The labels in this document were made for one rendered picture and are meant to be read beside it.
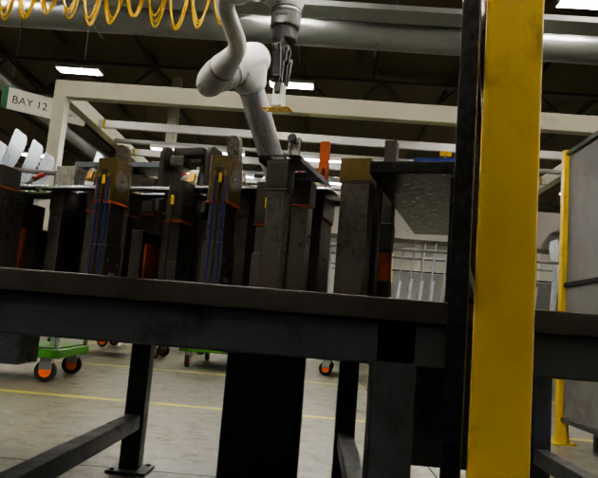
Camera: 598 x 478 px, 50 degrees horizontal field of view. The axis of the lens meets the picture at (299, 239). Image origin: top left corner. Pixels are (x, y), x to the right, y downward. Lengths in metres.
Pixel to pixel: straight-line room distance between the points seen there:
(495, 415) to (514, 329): 0.15
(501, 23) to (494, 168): 0.27
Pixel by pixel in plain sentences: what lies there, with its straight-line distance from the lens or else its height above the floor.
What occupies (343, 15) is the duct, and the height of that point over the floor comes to 5.16.
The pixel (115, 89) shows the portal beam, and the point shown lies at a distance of 8.68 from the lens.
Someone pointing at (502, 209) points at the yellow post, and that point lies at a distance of 1.17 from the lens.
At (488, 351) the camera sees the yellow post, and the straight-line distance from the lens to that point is 1.15.
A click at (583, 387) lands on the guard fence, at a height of 0.40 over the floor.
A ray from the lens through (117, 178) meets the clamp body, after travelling 1.81.
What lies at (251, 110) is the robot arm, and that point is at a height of 1.45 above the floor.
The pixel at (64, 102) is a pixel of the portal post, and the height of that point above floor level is 3.19.
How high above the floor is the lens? 0.64
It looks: 8 degrees up
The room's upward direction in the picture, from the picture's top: 5 degrees clockwise
